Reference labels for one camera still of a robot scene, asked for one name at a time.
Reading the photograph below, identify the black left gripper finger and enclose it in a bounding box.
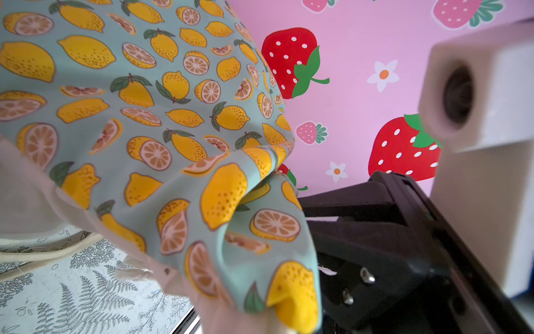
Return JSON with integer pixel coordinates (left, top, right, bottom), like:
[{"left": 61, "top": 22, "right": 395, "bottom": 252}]
[{"left": 300, "top": 172, "right": 533, "bottom": 333}]

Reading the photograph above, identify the lemon print pillow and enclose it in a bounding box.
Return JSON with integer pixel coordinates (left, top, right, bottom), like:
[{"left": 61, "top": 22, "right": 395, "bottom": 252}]
[{"left": 1, "top": 1, "right": 322, "bottom": 333}]

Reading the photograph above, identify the strawberry print pillow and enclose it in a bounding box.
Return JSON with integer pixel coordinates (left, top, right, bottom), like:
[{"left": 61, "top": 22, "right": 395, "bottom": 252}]
[{"left": 1, "top": 137, "right": 250, "bottom": 333}]

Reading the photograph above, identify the floral grey table mat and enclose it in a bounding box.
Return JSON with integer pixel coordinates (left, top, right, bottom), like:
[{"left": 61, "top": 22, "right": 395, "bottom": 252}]
[{"left": 1, "top": 228, "right": 198, "bottom": 333}]

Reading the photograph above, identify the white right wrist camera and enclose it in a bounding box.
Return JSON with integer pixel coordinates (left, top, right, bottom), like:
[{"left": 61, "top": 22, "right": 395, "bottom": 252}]
[{"left": 419, "top": 19, "right": 533, "bottom": 297}]

